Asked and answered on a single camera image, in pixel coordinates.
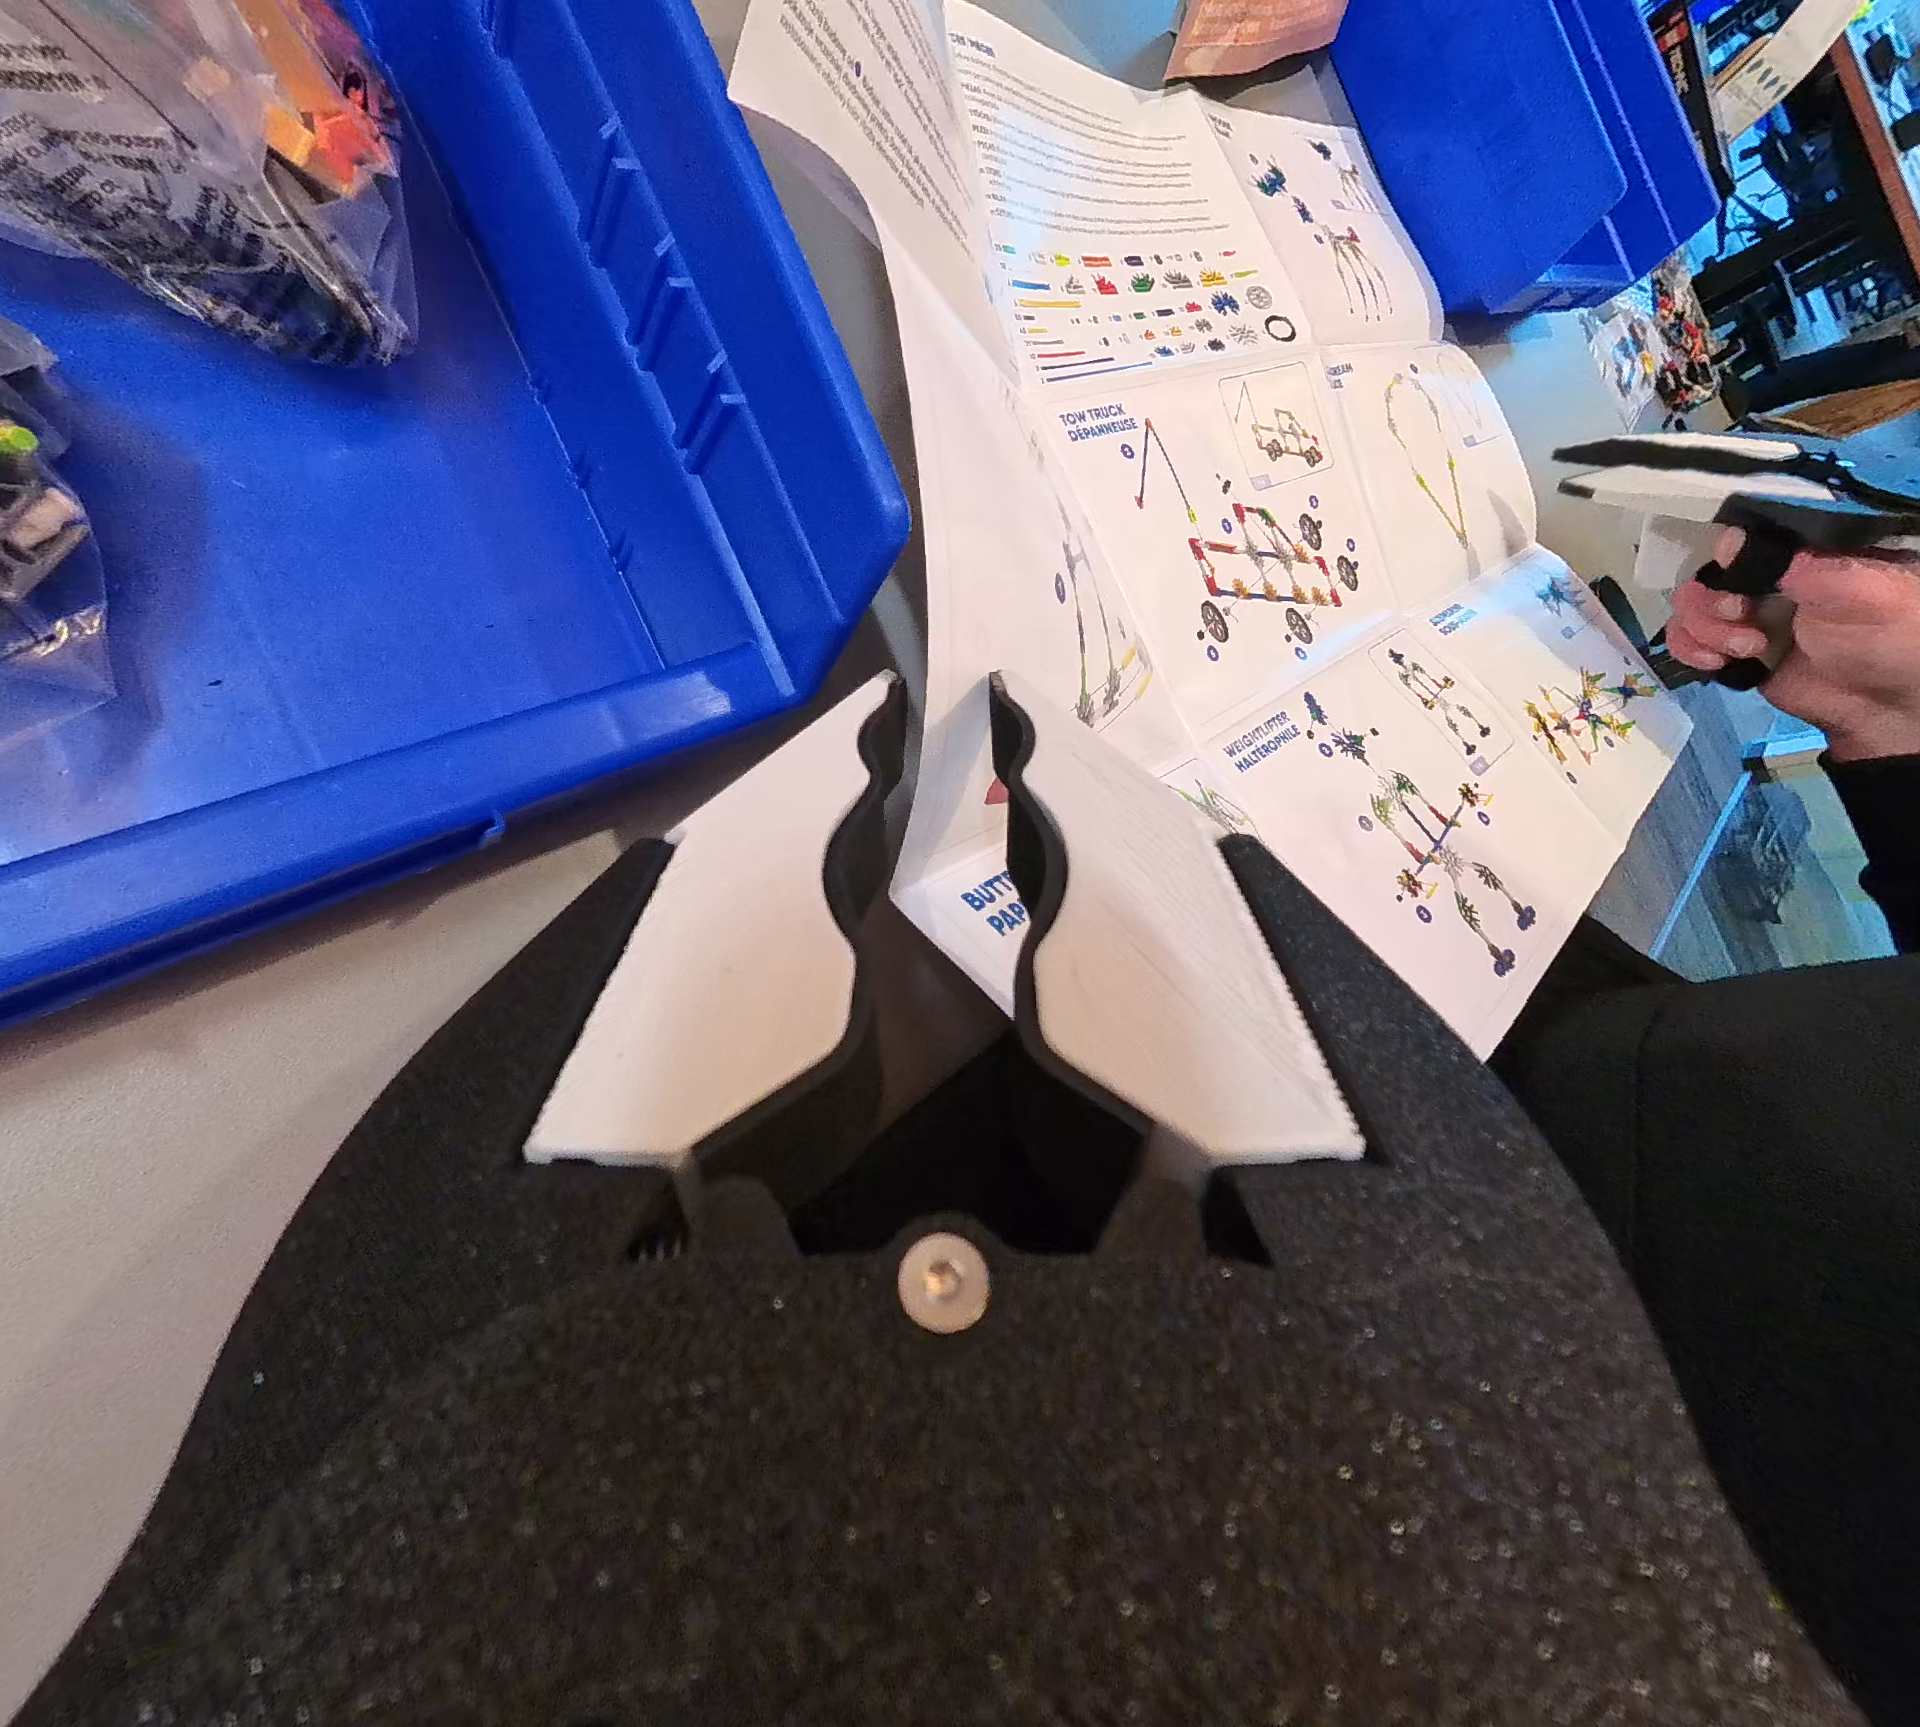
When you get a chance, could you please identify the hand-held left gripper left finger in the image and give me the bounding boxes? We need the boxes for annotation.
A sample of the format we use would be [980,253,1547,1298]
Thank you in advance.
[519,669,909,1173]

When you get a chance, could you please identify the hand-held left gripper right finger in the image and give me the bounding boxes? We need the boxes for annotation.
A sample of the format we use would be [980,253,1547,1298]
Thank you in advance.
[985,669,1370,1183]

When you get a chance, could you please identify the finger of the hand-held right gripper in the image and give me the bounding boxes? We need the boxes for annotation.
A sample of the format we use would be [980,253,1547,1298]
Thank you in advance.
[1551,433,1824,479]
[1560,467,1849,525]

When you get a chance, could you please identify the toy instruction booklet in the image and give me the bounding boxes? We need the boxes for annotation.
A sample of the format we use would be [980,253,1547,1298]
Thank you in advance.
[726,0,1697,1063]

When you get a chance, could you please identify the blue plastic bin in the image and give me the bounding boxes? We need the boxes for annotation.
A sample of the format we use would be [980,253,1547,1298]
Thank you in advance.
[0,0,913,1031]
[1326,0,1724,343]

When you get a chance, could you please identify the person's right forearm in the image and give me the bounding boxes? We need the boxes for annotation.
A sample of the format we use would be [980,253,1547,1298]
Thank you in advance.
[1817,749,1920,955]

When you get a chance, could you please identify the person's right hand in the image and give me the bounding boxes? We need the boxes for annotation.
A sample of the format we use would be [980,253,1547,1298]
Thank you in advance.
[1664,549,1920,763]

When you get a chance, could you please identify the loose toy pieces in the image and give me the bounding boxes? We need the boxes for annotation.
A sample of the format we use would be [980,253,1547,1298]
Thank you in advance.
[1585,257,1715,411]

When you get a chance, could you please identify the black printed box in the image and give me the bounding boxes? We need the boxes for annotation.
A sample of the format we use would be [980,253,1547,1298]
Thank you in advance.
[1641,1,1729,201]

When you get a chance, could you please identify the standing paper sheet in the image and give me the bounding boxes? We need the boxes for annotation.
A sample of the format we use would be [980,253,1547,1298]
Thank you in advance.
[1710,0,1920,141]

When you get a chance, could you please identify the person's black-clothed torso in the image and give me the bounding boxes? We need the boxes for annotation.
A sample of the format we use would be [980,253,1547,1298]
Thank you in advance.
[1492,917,1920,1727]

